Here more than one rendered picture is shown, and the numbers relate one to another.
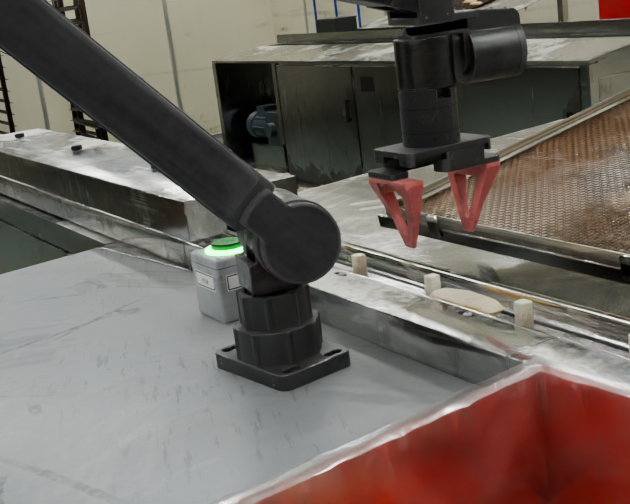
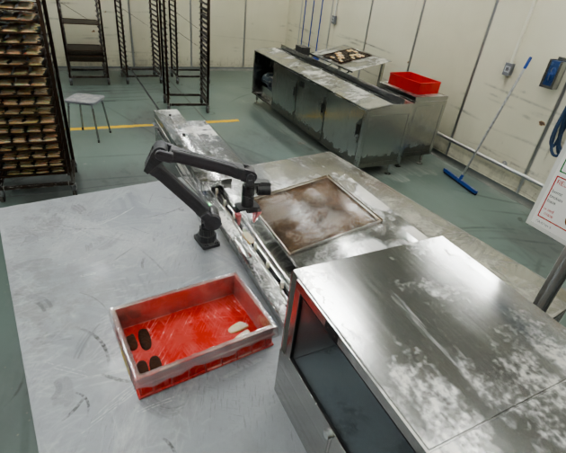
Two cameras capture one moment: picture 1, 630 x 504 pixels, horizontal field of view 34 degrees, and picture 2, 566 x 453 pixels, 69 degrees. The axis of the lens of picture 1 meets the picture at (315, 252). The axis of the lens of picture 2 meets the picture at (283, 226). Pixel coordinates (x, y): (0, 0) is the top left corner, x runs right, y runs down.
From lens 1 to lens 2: 1.02 m
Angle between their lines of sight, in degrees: 18
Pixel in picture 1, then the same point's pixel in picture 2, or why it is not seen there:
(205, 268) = not seen: hidden behind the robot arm
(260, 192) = (205, 212)
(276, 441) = (196, 263)
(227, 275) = not seen: hidden behind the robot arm
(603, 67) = (372, 112)
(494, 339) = (243, 253)
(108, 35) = (221, 17)
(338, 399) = (212, 255)
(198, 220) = (204, 186)
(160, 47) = (240, 27)
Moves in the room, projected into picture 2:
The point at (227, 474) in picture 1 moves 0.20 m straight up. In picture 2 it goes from (184, 270) to (183, 230)
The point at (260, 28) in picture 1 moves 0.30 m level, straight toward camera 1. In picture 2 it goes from (281, 27) to (280, 29)
